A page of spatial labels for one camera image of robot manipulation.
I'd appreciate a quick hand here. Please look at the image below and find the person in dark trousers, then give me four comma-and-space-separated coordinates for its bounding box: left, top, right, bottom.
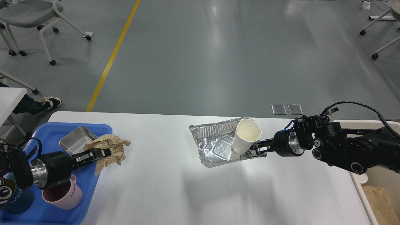
12, 94, 63, 114

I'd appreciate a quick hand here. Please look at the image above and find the stainless steel rectangular tin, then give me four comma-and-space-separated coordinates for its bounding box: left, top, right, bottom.
59, 126, 97, 156

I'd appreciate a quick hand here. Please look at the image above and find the aluminium foil tray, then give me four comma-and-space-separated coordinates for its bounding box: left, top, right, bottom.
189, 117, 267, 168

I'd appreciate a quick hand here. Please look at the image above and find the floor outlet plate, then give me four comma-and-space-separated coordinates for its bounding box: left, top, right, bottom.
271, 104, 288, 115
287, 104, 304, 115

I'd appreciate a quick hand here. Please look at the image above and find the dark blue HOME mug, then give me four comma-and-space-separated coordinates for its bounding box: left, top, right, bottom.
0, 178, 34, 214

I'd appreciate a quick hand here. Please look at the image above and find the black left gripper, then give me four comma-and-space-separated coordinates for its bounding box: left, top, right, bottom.
31, 148, 112, 190

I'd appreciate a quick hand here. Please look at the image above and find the blue plastic tray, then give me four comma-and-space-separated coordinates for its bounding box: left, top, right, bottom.
1, 122, 113, 225

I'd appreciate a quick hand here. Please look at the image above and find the beige plastic bin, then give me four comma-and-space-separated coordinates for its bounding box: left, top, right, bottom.
331, 120, 400, 225

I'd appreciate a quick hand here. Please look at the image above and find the white paper cup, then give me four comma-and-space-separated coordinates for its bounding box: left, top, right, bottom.
232, 119, 262, 154

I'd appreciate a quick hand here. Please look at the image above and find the pink ribbed mug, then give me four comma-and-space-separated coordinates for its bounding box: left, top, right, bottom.
42, 174, 83, 210

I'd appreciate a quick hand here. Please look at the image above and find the small white cup in bin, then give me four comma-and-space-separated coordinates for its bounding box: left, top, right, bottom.
350, 172, 368, 185

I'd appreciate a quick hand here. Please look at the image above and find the brown paper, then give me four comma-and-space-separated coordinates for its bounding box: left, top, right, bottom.
83, 134, 132, 176
361, 185, 400, 225

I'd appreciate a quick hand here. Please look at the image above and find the brown paper in bin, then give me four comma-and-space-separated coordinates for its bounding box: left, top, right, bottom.
361, 185, 400, 225

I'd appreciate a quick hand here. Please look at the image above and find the white chair base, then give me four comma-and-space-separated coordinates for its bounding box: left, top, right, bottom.
359, 0, 400, 60

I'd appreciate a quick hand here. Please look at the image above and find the white side table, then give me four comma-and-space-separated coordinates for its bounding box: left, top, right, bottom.
0, 88, 32, 138

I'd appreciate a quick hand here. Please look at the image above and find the left floor outlet plate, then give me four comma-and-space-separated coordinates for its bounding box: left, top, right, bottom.
271, 104, 288, 115

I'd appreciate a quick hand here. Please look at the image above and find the right floor outlet plate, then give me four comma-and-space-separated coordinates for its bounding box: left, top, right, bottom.
287, 104, 304, 115

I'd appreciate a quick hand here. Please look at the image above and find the grey office chair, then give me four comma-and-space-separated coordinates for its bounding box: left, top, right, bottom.
0, 0, 94, 95

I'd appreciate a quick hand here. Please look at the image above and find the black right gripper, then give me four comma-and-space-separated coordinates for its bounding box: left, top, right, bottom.
252, 130, 305, 157

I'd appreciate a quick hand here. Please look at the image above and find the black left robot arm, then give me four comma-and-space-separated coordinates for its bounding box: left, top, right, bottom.
1, 138, 112, 190

